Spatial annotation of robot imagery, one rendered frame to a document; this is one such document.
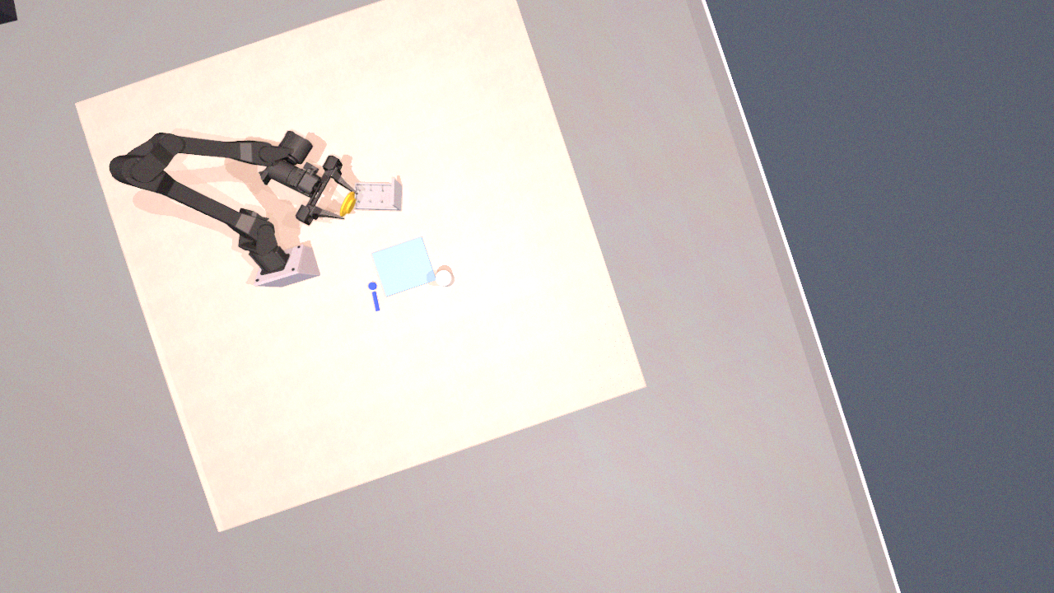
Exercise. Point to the blue cylinder and blue bar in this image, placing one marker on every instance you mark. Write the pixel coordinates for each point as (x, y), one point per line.
(372, 286)

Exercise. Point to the golden yellow plate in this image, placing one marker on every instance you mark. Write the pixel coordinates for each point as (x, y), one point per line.
(348, 204)

